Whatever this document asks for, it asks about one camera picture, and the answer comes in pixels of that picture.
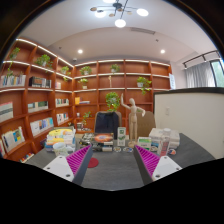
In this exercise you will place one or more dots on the window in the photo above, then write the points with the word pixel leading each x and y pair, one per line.
pixel 218 73

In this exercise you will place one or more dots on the book stack with orange cover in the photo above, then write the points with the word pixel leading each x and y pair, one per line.
pixel 101 138

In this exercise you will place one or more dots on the tall green white carton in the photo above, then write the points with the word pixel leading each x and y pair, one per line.
pixel 121 135

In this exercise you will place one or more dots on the clear plastic drink bottle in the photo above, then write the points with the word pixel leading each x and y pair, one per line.
pixel 164 146

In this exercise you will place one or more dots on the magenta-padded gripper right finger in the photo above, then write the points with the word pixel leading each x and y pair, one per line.
pixel 166 166

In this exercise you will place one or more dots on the white book stack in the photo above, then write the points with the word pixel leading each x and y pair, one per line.
pixel 175 136

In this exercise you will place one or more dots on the grey curtain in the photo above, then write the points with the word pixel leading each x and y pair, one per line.
pixel 200 75

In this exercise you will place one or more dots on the black track light rail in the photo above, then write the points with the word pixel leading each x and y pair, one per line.
pixel 203 55

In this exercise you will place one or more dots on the tan chair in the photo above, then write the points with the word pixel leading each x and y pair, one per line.
pixel 147 125

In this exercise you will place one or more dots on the branched ceiling lamp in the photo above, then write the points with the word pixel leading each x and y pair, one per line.
pixel 120 22

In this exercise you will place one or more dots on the orange wooden shelf unit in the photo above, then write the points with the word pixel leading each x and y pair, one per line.
pixel 43 96

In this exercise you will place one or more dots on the colourful book stack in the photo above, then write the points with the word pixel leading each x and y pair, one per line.
pixel 61 137

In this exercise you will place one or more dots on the chair with dark jacket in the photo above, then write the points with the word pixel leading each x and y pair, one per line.
pixel 106 123

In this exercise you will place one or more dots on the wooden artist mannequin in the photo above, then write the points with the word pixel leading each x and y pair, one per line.
pixel 132 116

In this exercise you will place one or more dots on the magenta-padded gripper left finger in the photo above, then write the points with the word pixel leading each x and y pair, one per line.
pixel 58 166

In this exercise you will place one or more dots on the round recessed ceiling light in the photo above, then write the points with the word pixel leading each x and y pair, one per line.
pixel 162 51
pixel 80 51

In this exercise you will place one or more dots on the white wall switch plate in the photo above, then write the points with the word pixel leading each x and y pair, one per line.
pixel 167 111

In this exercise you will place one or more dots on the small round badge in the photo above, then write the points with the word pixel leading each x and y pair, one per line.
pixel 172 152
pixel 128 149
pixel 117 149

